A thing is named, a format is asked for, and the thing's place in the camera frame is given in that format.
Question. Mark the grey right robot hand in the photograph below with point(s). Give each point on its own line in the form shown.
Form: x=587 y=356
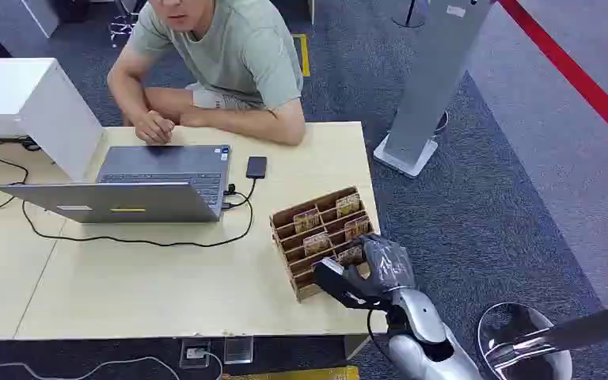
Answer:
x=388 y=262

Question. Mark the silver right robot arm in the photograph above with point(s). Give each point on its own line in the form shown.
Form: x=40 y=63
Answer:
x=424 y=325

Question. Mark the printed card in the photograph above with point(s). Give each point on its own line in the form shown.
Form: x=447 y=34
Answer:
x=306 y=221
x=356 y=228
x=347 y=205
x=317 y=244
x=350 y=256

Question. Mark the wooden card box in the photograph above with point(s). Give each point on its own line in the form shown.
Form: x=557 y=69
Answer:
x=304 y=262

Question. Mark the yellow floor board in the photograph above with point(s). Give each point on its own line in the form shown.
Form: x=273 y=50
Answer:
x=304 y=374

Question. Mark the black smartphone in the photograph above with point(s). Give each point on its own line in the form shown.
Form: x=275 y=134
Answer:
x=256 y=167

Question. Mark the clear floor plate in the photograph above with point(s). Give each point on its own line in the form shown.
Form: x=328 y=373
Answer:
x=238 y=350

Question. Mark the grey kiosk stand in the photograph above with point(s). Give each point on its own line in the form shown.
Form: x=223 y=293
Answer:
x=430 y=78

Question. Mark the floor power socket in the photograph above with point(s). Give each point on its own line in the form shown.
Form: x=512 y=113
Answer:
x=195 y=354

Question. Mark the pale desk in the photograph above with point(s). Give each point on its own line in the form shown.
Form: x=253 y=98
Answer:
x=152 y=283

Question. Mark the grey laptop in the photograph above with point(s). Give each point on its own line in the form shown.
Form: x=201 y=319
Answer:
x=157 y=183

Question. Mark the black round stand base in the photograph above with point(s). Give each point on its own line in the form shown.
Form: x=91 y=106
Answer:
x=410 y=15

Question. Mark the person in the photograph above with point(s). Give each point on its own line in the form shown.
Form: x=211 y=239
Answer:
x=230 y=57

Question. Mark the red barrier belt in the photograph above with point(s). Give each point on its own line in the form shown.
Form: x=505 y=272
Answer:
x=576 y=78

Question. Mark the person's right hand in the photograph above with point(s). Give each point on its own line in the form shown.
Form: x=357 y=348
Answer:
x=153 y=127

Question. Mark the chrome chair base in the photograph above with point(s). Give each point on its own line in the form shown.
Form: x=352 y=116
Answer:
x=123 y=23

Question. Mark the white cabinet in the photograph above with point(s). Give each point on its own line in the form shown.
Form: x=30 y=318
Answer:
x=31 y=105

